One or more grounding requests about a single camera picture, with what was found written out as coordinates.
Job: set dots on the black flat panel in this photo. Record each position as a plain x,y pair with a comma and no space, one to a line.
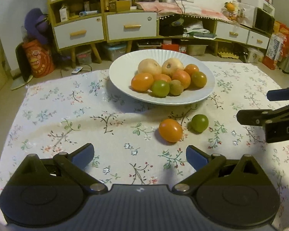
20,62

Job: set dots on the green lime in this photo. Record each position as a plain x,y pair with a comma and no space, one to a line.
200,123
160,88

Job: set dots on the small brown kiwi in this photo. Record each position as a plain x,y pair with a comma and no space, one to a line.
198,79
176,87

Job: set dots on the olive wooden storage cabinet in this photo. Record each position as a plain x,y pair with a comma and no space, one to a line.
95,52

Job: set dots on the yellow egg carton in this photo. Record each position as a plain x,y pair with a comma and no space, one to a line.
227,54

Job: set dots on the small white floor device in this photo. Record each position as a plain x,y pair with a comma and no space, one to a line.
77,70

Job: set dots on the striped pale yellow melon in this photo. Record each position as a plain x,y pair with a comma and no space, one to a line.
148,67

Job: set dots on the orange snack bag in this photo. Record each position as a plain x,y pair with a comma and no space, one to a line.
38,60

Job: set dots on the pile of papers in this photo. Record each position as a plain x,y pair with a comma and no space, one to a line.
197,30

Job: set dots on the red orange carton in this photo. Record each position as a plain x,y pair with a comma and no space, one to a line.
277,45

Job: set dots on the clear plastic storage box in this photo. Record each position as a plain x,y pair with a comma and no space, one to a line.
114,50

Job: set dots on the plain pale yellow melon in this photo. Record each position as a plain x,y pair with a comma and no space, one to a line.
172,67

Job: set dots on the small clear box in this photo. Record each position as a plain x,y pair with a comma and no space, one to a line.
84,57

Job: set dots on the orange tangerine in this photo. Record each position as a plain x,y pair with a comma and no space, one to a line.
162,77
181,78

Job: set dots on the beige storage bin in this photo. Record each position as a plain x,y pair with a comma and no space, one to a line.
196,49

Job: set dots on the red box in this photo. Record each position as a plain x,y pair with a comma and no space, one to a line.
169,47

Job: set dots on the pink patterned fringed cloth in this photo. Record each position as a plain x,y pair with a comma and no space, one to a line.
183,8

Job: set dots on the floral tablecloth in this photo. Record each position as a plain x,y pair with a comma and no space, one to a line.
74,130

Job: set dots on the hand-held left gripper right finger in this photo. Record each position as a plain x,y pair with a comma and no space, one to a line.
195,157

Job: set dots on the white ribbed plate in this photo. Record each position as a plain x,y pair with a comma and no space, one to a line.
127,69

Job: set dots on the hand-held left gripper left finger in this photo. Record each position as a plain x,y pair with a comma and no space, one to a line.
83,154

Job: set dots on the black bag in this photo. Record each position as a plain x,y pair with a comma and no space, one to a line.
171,27

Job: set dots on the purple plush toy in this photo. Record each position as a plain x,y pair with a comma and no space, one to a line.
36,26

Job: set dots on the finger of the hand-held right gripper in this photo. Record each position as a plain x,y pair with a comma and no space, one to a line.
250,117
279,94

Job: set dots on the white printed box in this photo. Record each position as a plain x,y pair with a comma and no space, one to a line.
254,55

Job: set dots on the white floor stand base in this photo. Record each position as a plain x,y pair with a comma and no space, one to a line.
19,83

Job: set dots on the fruit stand with oranges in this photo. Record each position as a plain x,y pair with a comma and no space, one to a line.
228,7

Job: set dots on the white microwave oven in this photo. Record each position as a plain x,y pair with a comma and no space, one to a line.
263,20

